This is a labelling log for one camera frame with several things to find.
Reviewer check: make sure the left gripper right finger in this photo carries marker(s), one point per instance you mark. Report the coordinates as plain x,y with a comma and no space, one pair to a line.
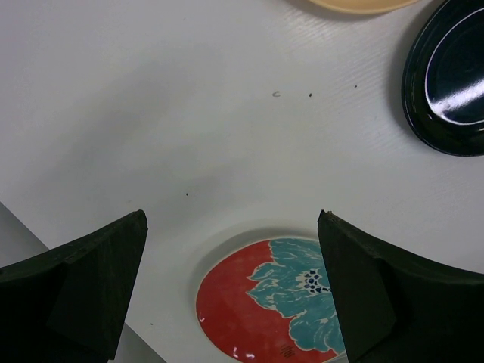
397,306

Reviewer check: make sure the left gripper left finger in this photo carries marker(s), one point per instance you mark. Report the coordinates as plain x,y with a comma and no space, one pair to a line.
69,304

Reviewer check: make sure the red teal floral plate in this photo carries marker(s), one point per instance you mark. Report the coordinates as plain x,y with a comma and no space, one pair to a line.
261,294

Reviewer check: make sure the black glossy plate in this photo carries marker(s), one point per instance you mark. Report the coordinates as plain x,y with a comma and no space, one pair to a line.
442,81

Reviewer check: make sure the yellow plastic plate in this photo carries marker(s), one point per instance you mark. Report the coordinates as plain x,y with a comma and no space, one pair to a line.
363,6

